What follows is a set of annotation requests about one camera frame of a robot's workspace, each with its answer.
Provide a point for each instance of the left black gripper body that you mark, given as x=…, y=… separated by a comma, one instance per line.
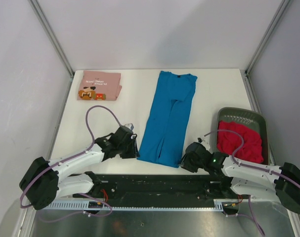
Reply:
x=127, y=150

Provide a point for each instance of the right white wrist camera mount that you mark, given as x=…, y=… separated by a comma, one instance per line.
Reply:
x=204, y=143

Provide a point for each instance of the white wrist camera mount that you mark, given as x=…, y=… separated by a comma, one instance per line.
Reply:
x=204, y=143
x=129, y=126

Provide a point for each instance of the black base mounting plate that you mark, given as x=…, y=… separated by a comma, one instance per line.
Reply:
x=163, y=191

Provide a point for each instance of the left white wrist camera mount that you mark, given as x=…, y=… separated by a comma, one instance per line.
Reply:
x=129, y=126

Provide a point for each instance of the pink printed t shirt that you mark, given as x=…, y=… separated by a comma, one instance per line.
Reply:
x=96, y=85

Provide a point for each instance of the aluminium frame post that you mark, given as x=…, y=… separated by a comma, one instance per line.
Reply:
x=272, y=27
x=40, y=14

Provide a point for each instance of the right aluminium frame post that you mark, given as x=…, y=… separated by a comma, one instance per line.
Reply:
x=272, y=27

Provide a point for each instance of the grey plastic basket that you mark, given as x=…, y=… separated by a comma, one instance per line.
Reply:
x=250, y=119

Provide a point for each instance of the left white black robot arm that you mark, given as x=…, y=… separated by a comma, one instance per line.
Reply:
x=45, y=181

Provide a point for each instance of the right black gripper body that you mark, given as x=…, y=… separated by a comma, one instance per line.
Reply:
x=189, y=164

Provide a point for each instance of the left aluminium frame post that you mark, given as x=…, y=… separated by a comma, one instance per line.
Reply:
x=40, y=14

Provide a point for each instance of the blue t shirt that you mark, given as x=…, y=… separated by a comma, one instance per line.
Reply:
x=165, y=131

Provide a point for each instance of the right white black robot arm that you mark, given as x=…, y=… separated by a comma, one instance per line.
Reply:
x=233, y=177

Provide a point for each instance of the red t shirt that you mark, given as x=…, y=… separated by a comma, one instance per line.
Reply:
x=228, y=142

